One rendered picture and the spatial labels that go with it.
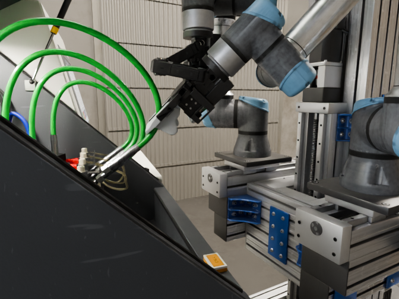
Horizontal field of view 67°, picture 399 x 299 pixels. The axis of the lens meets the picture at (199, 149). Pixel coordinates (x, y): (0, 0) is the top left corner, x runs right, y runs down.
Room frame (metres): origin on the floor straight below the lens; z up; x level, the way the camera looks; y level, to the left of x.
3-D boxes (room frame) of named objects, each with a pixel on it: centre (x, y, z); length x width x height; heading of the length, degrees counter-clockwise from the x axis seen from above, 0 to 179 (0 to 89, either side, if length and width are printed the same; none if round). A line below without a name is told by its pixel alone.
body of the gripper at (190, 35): (0.75, 0.00, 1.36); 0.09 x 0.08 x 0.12; 109
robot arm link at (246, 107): (1.20, -0.21, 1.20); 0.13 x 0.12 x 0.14; 80
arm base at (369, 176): (0.76, -0.45, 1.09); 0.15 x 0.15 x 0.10
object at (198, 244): (0.74, 0.04, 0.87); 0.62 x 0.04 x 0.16; 19
